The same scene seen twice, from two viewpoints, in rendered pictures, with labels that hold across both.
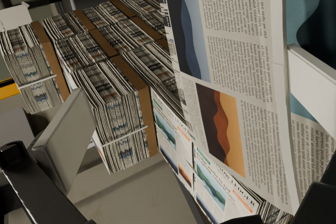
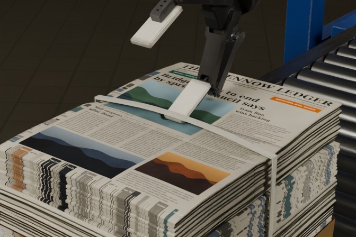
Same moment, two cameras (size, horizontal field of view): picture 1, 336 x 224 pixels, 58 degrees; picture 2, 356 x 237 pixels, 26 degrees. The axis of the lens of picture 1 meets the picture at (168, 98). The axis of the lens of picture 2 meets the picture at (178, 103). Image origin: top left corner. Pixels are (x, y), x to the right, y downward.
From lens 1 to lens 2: 1.09 m
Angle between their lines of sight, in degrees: 134
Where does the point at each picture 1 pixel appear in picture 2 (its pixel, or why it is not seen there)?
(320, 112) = (197, 92)
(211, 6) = (109, 137)
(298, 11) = (154, 115)
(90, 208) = not seen: outside the picture
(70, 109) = (147, 26)
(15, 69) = not seen: outside the picture
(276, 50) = (164, 111)
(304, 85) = (185, 100)
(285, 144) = (208, 126)
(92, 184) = not seen: outside the picture
